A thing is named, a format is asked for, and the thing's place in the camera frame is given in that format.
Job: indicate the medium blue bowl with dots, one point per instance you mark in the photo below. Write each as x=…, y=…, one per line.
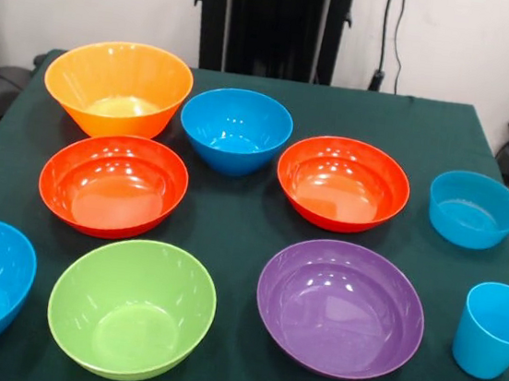
x=237, y=125

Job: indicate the red-orange bowl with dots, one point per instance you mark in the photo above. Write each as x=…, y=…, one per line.
x=343, y=183
x=116, y=183

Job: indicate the purple bowl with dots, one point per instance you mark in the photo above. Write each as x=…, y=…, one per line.
x=339, y=312

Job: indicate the dark green table cloth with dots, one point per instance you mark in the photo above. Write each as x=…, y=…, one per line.
x=384, y=118

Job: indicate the green bowl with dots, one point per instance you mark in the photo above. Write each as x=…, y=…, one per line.
x=130, y=310

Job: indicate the large orange bowl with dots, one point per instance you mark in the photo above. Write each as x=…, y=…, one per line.
x=120, y=72

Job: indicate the low blue ridged bowl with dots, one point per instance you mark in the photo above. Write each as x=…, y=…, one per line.
x=470, y=212

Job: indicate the blue cup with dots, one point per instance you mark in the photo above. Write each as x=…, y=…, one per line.
x=487, y=340

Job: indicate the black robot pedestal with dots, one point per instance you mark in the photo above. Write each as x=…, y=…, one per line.
x=274, y=25

